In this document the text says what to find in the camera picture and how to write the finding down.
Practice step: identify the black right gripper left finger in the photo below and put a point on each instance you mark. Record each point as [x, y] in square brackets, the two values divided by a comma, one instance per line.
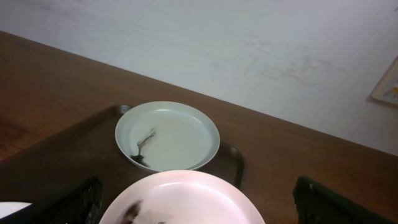
[78, 205]

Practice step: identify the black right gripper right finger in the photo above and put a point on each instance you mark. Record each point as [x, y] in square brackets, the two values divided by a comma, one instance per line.
[317, 204]

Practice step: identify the cream white plate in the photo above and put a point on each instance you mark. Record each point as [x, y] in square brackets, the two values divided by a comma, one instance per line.
[8, 208]

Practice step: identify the pale green plate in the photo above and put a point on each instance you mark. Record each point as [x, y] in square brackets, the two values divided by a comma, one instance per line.
[164, 135]

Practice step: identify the dark brown serving tray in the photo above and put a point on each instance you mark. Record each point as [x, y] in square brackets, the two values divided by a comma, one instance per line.
[87, 150]

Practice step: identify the framed picture on wall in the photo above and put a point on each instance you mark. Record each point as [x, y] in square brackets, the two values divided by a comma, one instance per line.
[385, 92]

